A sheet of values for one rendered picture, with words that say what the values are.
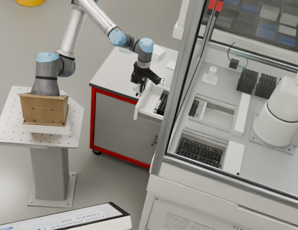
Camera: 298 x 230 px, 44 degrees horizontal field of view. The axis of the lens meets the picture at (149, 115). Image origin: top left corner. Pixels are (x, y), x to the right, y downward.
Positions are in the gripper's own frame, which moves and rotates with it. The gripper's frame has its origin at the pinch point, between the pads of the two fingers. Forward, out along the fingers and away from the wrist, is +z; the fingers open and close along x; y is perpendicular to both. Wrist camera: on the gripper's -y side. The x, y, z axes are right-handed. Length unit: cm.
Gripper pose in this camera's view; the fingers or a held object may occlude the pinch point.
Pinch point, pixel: (142, 93)
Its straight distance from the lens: 215.5
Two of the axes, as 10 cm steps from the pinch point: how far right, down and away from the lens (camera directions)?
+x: -3.1, 6.4, -7.0
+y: -9.4, -3.2, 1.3
